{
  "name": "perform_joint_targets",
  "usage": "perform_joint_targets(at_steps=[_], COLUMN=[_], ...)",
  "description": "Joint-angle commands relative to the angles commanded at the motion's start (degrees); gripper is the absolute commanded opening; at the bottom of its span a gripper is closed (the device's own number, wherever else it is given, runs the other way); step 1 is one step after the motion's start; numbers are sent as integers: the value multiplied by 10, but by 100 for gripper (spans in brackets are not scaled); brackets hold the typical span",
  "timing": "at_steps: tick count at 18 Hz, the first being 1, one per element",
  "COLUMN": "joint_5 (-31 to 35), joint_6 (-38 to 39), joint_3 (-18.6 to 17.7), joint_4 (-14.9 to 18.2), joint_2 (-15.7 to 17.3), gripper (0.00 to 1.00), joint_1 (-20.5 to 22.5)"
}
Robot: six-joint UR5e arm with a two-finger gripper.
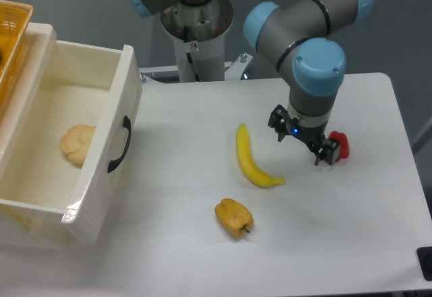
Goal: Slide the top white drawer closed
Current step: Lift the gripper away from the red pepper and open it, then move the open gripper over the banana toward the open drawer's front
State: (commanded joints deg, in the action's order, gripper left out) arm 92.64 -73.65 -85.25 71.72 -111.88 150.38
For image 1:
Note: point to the yellow bell pepper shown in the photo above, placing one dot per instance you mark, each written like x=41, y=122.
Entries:
x=234, y=217

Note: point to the white drawer cabinet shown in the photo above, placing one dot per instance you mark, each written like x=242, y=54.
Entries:
x=20, y=108

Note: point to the beige bread roll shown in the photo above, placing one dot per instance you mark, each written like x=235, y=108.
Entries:
x=75, y=143

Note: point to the yellow banana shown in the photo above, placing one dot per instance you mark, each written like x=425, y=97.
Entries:
x=247, y=165

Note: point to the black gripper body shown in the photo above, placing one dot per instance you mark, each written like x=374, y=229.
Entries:
x=309, y=130

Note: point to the black drawer handle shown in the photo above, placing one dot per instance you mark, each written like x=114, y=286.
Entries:
x=122, y=141

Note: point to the red bell pepper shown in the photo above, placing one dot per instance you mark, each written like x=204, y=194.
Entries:
x=344, y=144

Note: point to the white top drawer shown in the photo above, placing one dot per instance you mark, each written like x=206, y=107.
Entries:
x=88, y=85

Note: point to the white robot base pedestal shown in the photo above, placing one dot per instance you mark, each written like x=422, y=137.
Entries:
x=198, y=35

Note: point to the black corner object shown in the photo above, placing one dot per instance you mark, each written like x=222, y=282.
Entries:
x=424, y=255

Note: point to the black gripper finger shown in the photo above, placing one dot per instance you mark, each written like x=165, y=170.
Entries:
x=328, y=151
x=277, y=121

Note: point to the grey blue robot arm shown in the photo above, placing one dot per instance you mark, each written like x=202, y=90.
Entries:
x=294, y=41

